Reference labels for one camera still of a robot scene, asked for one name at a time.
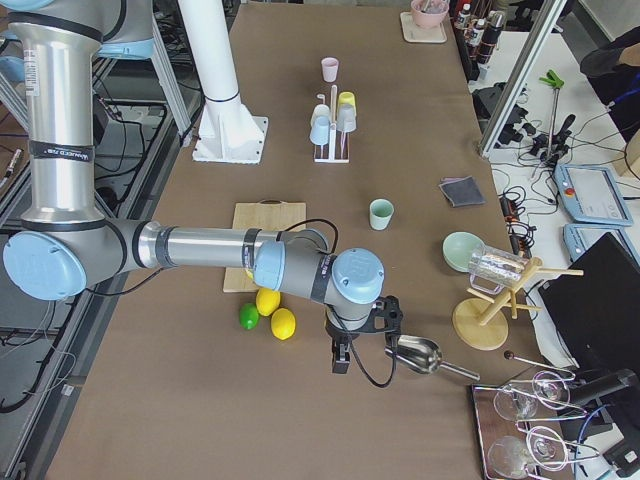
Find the wine glass lower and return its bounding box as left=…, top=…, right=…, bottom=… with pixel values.
left=486, top=426, right=569, bottom=479

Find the cream plastic cup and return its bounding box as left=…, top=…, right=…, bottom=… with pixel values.
left=310, top=104, right=331, bottom=126

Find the yellow lemon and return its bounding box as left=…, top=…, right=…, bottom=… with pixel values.
left=255, top=288, right=281, bottom=317
left=270, top=308, right=296, bottom=341

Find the pink bowl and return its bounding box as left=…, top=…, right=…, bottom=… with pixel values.
left=410, top=0, right=449, bottom=28

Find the black laptop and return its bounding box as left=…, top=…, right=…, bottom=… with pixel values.
left=539, top=233, right=639, bottom=372

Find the wooden cutting board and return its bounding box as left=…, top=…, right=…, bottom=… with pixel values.
left=223, top=200, right=307, bottom=293

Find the yellow lemon upper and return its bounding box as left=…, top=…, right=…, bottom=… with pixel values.
left=255, top=288, right=281, bottom=317

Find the pink plastic cup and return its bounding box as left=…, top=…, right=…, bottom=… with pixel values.
left=321, top=57, right=340, bottom=83

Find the metal scoop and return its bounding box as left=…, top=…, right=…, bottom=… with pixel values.
left=385, top=334, right=480, bottom=382

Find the grey plastic cup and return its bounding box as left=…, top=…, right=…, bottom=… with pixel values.
left=336, top=103, right=357, bottom=133

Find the clear glass mug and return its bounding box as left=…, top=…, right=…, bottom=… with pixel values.
left=468, top=245, right=528, bottom=295

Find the wooden mug tree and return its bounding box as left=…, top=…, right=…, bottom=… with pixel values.
left=452, top=257, right=584, bottom=351

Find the folded grey cloth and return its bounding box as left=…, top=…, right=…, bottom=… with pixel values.
left=439, top=176, right=486, bottom=208

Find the wine glass rack tray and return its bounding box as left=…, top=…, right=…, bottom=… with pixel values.
left=471, top=385, right=600, bottom=479

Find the green lime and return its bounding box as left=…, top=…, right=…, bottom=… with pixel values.
left=239, top=303, right=260, bottom=330

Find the blue teach pendant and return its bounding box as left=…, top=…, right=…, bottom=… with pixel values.
left=554, top=164, right=634, bottom=226
left=562, top=223, right=625, bottom=261

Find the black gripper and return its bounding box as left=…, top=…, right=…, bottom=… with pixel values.
left=325, top=295, right=403, bottom=374

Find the beige tray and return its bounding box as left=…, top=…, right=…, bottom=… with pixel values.
left=400, top=12, right=447, bottom=44

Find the yellow plastic cup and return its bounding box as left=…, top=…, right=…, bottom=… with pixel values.
left=337, top=91, right=356, bottom=108

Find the light blue plastic cup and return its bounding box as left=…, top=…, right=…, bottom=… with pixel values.
left=309, top=115, right=331, bottom=146

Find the green bowl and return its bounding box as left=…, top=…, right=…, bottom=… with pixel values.
left=442, top=231, right=484, bottom=273

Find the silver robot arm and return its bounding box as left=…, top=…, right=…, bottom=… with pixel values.
left=3, top=1, right=402, bottom=374

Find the white wire cup rack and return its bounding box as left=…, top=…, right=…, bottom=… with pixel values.
left=312, top=84, right=349, bottom=163

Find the green plastic cup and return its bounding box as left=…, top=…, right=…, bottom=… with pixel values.
left=369, top=198, right=394, bottom=231

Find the wine glass upper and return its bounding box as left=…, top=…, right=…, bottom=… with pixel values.
left=493, top=370, right=570, bottom=422

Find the yellow lemon lower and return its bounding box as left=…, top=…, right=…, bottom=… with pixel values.
left=270, top=308, right=296, bottom=341

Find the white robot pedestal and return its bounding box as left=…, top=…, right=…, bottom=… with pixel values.
left=179, top=0, right=268, bottom=165

